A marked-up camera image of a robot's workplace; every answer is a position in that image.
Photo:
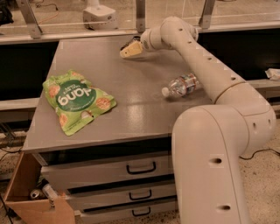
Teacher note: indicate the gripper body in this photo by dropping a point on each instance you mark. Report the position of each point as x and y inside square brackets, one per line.
[145, 43]

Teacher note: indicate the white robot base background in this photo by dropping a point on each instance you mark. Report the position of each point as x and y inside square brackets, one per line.
[97, 16]

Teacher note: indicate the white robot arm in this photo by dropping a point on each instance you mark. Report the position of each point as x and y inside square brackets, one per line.
[207, 140]

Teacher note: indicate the clear plastic water bottle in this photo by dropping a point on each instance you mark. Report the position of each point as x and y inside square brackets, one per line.
[181, 86]

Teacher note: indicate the green snack bag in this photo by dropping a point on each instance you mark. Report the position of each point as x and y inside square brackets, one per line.
[76, 101]

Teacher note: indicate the grey drawer cabinet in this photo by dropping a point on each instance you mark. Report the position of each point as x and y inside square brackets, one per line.
[141, 122]

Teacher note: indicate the top grey drawer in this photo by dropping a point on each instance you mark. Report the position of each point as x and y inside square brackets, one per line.
[108, 170]

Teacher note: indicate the grey drawer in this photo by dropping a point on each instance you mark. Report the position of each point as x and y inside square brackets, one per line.
[108, 170]
[121, 195]
[129, 211]

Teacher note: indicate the middle grey drawer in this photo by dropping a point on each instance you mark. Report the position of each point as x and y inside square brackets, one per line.
[121, 195]

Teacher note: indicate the bottom grey drawer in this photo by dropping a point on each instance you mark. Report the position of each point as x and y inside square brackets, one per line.
[129, 211]

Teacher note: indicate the white bottle in box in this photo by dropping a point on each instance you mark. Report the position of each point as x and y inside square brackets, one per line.
[49, 192]

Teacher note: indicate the aluminium soda can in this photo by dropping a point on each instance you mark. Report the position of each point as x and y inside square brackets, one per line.
[36, 194]

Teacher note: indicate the cardboard box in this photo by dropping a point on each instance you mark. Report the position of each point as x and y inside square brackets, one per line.
[34, 211]

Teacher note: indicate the metal railing frame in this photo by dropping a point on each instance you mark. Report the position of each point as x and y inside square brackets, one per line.
[49, 20]

